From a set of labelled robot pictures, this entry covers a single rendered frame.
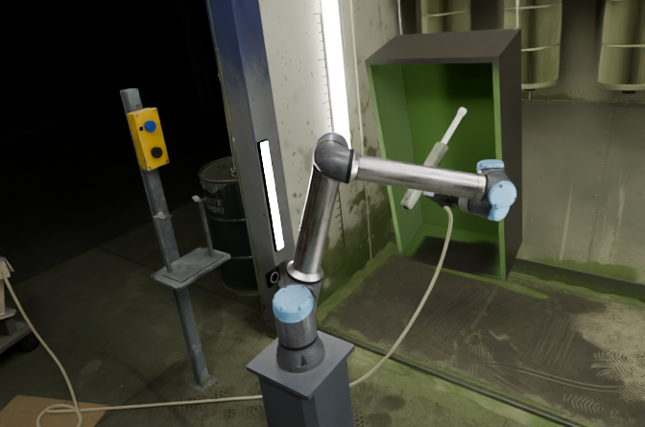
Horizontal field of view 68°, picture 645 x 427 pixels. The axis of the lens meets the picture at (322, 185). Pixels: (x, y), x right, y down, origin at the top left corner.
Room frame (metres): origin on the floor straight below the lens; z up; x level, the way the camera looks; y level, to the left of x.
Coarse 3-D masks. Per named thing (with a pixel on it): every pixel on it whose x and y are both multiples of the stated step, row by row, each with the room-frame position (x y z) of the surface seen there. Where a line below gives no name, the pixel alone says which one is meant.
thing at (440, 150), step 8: (464, 112) 1.94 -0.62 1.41; (456, 120) 1.93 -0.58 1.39; (448, 136) 1.89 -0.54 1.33; (440, 144) 1.87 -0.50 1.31; (432, 152) 1.87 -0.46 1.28; (440, 152) 1.85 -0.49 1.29; (432, 160) 1.83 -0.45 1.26; (440, 160) 1.84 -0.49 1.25; (408, 192) 1.77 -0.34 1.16; (416, 192) 1.77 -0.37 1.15; (408, 200) 1.76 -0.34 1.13; (416, 200) 1.77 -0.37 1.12; (408, 208) 1.75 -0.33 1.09
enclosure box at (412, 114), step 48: (384, 48) 2.35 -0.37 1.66; (432, 48) 2.18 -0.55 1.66; (480, 48) 2.03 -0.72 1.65; (384, 96) 2.39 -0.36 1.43; (432, 96) 2.49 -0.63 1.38; (480, 96) 2.34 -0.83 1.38; (384, 144) 2.36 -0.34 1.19; (432, 144) 2.55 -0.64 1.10; (480, 144) 2.39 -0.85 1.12; (432, 240) 2.54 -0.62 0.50; (480, 240) 2.44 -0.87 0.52
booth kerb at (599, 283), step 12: (516, 264) 2.76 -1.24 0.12; (528, 264) 2.72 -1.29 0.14; (540, 264) 2.67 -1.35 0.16; (540, 276) 2.67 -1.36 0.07; (552, 276) 2.62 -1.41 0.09; (564, 276) 2.58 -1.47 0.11; (576, 276) 2.54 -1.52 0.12; (588, 276) 2.50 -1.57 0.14; (600, 276) 2.46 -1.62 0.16; (588, 288) 2.49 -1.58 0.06; (600, 288) 2.45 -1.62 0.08; (612, 288) 2.42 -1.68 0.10; (624, 288) 2.38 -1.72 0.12; (636, 288) 2.34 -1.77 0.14
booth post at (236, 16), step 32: (224, 0) 2.39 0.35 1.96; (256, 0) 2.49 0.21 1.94; (224, 32) 2.41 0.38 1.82; (256, 32) 2.46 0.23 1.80; (224, 64) 2.43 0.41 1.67; (256, 64) 2.43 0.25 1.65; (224, 96) 2.46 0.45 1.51; (256, 96) 2.41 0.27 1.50; (256, 128) 2.38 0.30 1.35; (256, 160) 2.36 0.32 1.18; (256, 192) 2.39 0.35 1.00; (256, 224) 2.41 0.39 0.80; (288, 224) 2.48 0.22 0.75; (256, 256) 2.44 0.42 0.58; (288, 256) 2.45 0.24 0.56
